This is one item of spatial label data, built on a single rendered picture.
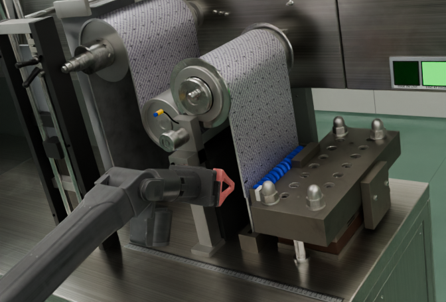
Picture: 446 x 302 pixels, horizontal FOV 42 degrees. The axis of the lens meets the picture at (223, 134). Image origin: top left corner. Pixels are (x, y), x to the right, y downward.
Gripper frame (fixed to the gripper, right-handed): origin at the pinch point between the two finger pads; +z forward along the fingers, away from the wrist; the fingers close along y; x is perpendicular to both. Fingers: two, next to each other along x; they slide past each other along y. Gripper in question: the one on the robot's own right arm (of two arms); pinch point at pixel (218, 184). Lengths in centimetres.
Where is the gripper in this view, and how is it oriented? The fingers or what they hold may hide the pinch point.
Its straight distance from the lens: 112.8
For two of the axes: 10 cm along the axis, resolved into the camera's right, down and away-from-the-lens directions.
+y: 8.0, 0.7, -5.9
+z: 5.9, 0.6, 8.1
